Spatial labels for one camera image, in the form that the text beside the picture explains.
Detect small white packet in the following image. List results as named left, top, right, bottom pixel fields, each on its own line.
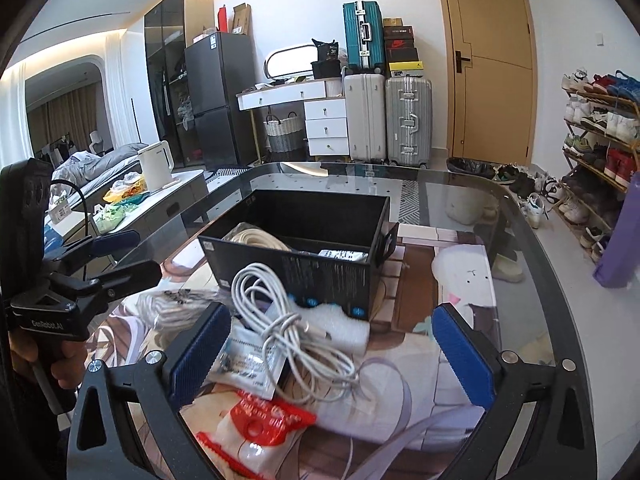
left=317, top=247, right=373, bottom=263

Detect brown curtain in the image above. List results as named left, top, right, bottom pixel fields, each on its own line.
left=27, top=85, right=101, bottom=146

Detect white labelled box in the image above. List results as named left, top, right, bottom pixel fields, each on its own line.
left=45, top=205, right=83, bottom=236

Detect white bin with black liner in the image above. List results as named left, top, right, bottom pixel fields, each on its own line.
left=446, top=156, right=498, bottom=226

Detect yellow snack bag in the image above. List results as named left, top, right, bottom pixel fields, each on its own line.
left=102, top=172, right=148, bottom=203

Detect cluster of loose sneakers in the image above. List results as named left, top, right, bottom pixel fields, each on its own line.
left=492, top=162, right=566, bottom=228

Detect purple bag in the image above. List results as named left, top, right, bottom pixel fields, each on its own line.
left=592, top=170, right=640, bottom=288

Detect wooden shoe rack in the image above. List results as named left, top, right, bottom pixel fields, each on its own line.
left=560, top=67, right=640, bottom=261

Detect dark glass wardrobe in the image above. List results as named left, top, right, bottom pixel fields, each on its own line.
left=144, top=0, right=215, bottom=168

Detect bed with grey blanket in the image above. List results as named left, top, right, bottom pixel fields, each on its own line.
left=50, top=142, right=151, bottom=196

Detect teal suitcase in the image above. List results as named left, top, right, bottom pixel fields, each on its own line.
left=342, top=1, right=387, bottom=75

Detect cardboard box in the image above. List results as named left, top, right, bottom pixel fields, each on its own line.
left=231, top=3, right=252, bottom=36

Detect woven laundry basket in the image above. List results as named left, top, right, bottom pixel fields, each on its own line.
left=263, top=114, right=306, bottom=153

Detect person's left hand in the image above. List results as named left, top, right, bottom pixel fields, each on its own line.
left=9, top=332, right=90, bottom=391

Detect white cable bundle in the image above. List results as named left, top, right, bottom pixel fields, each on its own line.
left=231, top=261, right=363, bottom=401

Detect white electric kettle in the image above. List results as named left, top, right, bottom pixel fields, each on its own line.
left=137, top=142, right=177, bottom=190

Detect white drawer cabinet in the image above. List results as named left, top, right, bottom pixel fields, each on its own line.
left=304, top=99, right=350, bottom=157

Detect red and white plastic bag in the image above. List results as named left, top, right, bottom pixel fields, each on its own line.
left=195, top=390, right=321, bottom=480

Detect white printed packet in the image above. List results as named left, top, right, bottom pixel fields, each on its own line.
left=205, top=317, right=291, bottom=401

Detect clear plastic bag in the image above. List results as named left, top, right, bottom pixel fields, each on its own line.
left=132, top=285, right=221, bottom=333

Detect white suitcase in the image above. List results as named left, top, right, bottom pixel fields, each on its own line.
left=343, top=73, right=388, bottom=163

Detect silver suitcase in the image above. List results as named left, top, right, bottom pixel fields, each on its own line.
left=385, top=76, right=433, bottom=168

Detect printed cartoon table mat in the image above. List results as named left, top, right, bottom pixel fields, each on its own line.
left=85, top=222, right=501, bottom=480

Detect black bag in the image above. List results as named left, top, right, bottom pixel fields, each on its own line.
left=310, top=37, right=346, bottom=80

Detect green plastic bag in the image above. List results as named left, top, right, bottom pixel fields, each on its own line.
left=94, top=202, right=138, bottom=233

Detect beige slipper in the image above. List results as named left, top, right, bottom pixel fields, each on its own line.
left=492, top=252, right=526, bottom=283

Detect white foam sheet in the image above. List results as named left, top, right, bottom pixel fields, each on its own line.
left=262, top=302, right=371, bottom=356

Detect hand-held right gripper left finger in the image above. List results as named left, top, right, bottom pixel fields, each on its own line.
left=67, top=302, right=233, bottom=480

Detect cream coiled cable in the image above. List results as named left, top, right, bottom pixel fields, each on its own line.
left=222, top=222, right=296, bottom=253

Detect black storage box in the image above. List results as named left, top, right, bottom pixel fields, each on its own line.
left=197, top=189, right=400, bottom=322

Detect tan wooden door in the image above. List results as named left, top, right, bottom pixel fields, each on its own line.
left=434, top=0, right=538, bottom=166

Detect oval mirror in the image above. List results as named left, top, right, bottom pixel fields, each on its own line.
left=263, top=44, right=321, bottom=81

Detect grey sideboard with white top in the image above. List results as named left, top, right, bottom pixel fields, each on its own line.
left=45, top=169, right=211, bottom=261

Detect white vanity desk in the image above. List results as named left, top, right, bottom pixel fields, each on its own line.
left=236, top=79, right=346, bottom=111

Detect rows of assorted shoes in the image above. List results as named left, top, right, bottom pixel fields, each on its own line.
left=560, top=67, right=640, bottom=261

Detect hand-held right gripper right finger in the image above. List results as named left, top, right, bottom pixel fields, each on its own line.
left=431, top=302, right=598, bottom=480

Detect dark grey fridge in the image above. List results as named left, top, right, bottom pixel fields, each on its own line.
left=184, top=31, right=261, bottom=171

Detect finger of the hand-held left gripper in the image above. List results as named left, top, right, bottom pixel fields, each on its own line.
left=42, top=230, right=141, bottom=273
left=75, top=259, right=164, bottom=321

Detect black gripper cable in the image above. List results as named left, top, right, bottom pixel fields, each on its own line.
left=49, top=179, right=97, bottom=240

